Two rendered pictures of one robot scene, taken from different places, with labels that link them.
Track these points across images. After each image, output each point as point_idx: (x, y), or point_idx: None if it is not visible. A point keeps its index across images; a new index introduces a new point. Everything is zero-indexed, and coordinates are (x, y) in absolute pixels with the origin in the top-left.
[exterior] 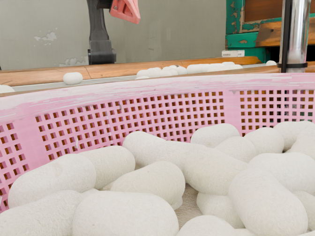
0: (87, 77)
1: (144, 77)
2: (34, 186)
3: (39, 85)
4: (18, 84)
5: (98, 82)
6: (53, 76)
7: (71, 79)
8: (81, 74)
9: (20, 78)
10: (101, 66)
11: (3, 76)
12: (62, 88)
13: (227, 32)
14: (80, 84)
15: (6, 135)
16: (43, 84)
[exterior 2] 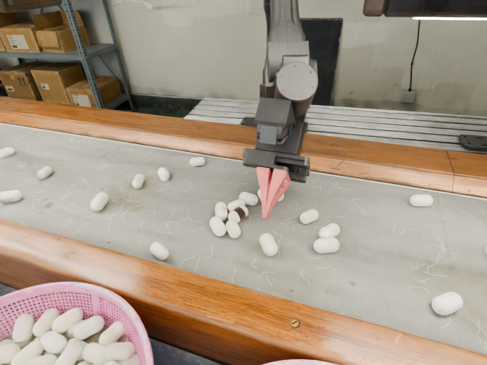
0: (448, 190)
1: (450, 302)
2: None
3: (389, 186)
4: (372, 179)
5: (449, 211)
6: (409, 178)
7: (417, 204)
8: (443, 183)
9: (377, 172)
10: (478, 177)
11: (364, 166)
12: (338, 323)
13: None
14: (427, 208)
15: None
16: (394, 185)
